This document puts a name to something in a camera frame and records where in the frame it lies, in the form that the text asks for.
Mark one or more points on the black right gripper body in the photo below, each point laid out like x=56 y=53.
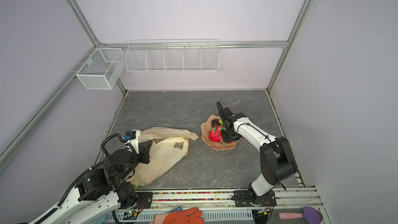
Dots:
x=228 y=137

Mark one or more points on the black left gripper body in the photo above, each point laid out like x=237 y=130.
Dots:
x=136 y=159

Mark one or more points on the peach wavy fruit bowl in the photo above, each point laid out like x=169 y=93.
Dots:
x=214 y=121

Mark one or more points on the translucent banana print plastic bag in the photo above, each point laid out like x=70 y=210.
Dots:
x=169 y=146

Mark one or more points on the aluminium corner frame post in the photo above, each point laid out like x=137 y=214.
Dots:
x=82 y=21

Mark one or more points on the purple pink brush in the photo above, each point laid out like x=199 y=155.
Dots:
x=310 y=214

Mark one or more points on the white mesh box basket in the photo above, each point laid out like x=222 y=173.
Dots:
x=102 y=69

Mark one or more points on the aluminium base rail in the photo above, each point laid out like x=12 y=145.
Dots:
x=227 y=199

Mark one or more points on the orange work glove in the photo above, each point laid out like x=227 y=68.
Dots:
x=189 y=216

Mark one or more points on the white wire wall shelf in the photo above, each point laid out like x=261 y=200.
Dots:
x=172 y=56

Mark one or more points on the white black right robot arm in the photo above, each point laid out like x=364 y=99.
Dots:
x=277 y=161

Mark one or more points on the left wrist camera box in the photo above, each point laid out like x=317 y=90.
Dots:
x=131 y=140

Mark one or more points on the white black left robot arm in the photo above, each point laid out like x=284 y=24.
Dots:
x=104 y=187

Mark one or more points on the pink fake dragon fruit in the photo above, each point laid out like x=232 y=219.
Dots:
x=215 y=134

